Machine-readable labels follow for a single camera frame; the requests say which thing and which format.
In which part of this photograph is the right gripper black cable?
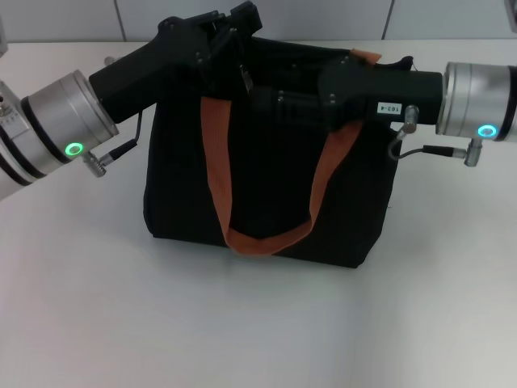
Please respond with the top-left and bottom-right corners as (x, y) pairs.
(386, 103), (485, 168)

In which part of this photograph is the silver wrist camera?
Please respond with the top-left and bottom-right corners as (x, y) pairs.
(0, 11), (9, 57)
(503, 0), (517, 34)

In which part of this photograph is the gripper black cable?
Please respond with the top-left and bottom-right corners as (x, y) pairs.
(82, 112), (143, 179)
(386, 103), (485, 168)

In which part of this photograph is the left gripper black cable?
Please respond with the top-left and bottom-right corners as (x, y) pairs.
(82, 112), (143, 179)

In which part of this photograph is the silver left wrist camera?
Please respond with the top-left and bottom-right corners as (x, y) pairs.
(0, 11), (9, 57)

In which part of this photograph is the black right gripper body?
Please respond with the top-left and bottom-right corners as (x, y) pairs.
(317, 55), (446, 133)

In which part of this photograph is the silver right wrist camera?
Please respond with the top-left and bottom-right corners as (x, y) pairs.
(503, 0), (517, 34)

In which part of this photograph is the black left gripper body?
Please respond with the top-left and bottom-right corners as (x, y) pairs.
(87, 13), (228, 125)

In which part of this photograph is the black bag with orange handles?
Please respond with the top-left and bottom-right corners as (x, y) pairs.
(143, 35), (416, 270)

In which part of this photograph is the silver zipper pull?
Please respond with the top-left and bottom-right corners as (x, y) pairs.
(240, 65), (255, 94)

